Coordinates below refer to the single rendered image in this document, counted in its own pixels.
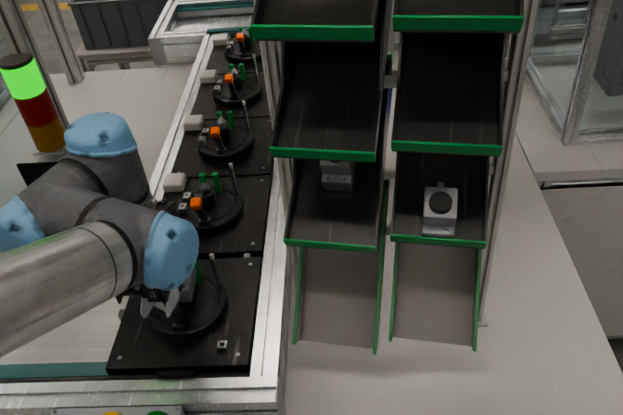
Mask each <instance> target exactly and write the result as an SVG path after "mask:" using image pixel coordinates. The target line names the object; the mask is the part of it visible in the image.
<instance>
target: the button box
mask: <svg viewBox="0 0 623 415"><path fill-rule="evenodd" d="M154 410H159V411H162V412H163V413H165V415H185V413H184V409H183V407H182V406H143V407H104V408H65V409H53V410H52V412H51V414H50V415H103V414H105V413H107V412H111V411H115V412H118V413H119V414H120V415H147V413H149V412H151V411H154Z"/></svg>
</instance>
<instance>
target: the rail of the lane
mask: <svg viewBox="0 0 623 415"><path fill-rule="evenodd" d="M157 377H158V379H154V380H119V381H84V382H50V383H14V384H0V415H50V414H51V412H52V410H53V409H65V408H104V407H143V406H182V407H183V409H184V413H185V415H286V406H285V401H284V397H283V392H282V387H281V383H280V378H279V376H258V377H223V378H196V375H195V373H194V371H158V374H157Z"/></svg>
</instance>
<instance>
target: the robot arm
mask: <svg viewBox="0 0 623 415"><path fill-rule="evenodd" d="M64 140H65V143H66V145H65V147H66V150H67V151H68V152H69V153H68V154H67V155H66V156H64V157H63V158H62V159H61V160H60V161H59V162H58V163H57V164H56V165H55V166H53V167H52V168H51V169H50V170H48V171H47V172H46V173H44V174H43V175H42V176H41V177H39V178H38V179H37V180H36V181H34V182H33V183H31V184H30V185H29V186H28V187H26V188H25V189H24V190H23V191H21V192H20V193H19V194H17V195H13V196H12V197H11V200H10V201H9V202H8V203H7V204H6V205H4V206H3V207H2V208H1V209H0V249H1V250H2V251H3V252H4V253H1V254H0V358H1V357H3V356H5V355H7V354H8V353H10V352H12V351H14V350H16V349H18V348H20V347H22V346H24V345H26V344H28V343H29V342H31V341H33V340H35V339H36V338H38V337H40V336H42V335H44V334H46V333H49V332H50V331H52V330H54V329H56V328H57V327H59V326H61V325H63V324H64V323H66V322H68V321H71V320H73V319H75V318H76V317H78V316H80V315H82V314H83V313H85V312H87V311H89V310H90V309H92V308H95V307H97V306H99V305H101V304H103V303H104V302H106V301H108V300H110V299H111V298H113V297H116V299H117V302H118V304H120V303H121V301H122V298H123V296H134V295H136V297H137V298H141V308H140V312H141V315H142V317H143V318H146V317H147V316H148V314H149V312H150V311H151V309H152V308H153V307H154V306H156V307H157V308H159V309H161V310H163V311H164V312H166V316H167V318H168V317H170V316H171V313H172V311H173V310H174V309H175V307H176V306H177V304H178V300H179V297H180V294H181V291H182V287H183V283H184V282H185V280H186V279H187V278H188V277H189V275H190V273H191V272H192V270H193V268H194V267H195V264H196V261H197V255H198V246H199V240H198V234H197V230H196V228H195V227H194V225H193V224H192V223H191V222H189V221H188V220H184V219H181V218H178V217H177V216H178V214H177V207H176V201H168V199H161V200H157V199H156V198H153V196H152V194H151V191H150V188H149V184H148V181H147V178H146V174H145V171H144V168H143V165H142V162H141V159H140V157H139V153H138V150H137V143H136V141H135V140H134V137H133V134H132V132H131V129H130V128H129V126H128V123H127V122H126V120H125V119H124V118H123V117H121V116H120V115H118V114H115V113H109V112H96V113H91V114H88V115H85V116H82V117H80V118H78V119H76V120H75V121H73V122H72V123H71V124H70V125H69V126H68V128H67V130H66V131H65V132H64Z"/></svg>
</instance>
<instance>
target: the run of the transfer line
mask: <svg viewBox="0 0 623 415"><path fill-rule="evenodd" d="M253 12H254V3H253V0H169V1H168V2H167V4H166V6H165V7H164V9H163V11H162V13H161V14H160V16H159V19H158V21H157V23H156V24H155V26H154V28H153V30H152V32H151V33H150V35H149V36H148V38H147V39H148V43H149V47H150V50H151V54H152V57H153V60H154V64H155V65H167V64H178V63H194V62H195V61H196V58H197V54H198V51H199V48H200V46H201V45H202V44H207V45H209V44H213V41H212V39H213V36H214V34H221V33H227V34H228V39H235V38H236V34H237V33H239V32H240V31H239V27H243V28H244V30H246V31H247V33H248V26H250V24H251V20H252V16H253ZM248 36H249V33H248ZM399 43H400V33H399V32H394V50H399Z"/></svg>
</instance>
